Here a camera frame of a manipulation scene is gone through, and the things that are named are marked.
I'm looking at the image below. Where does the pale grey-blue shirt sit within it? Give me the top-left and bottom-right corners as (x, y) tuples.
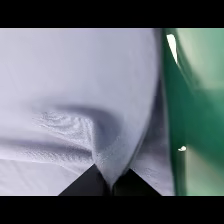
(0, 28), (177, 197)

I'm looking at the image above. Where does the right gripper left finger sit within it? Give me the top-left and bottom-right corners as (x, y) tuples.
(58, 163), (111, 197)

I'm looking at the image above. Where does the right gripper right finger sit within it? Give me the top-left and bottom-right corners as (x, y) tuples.
(112, 167), (162, 197)

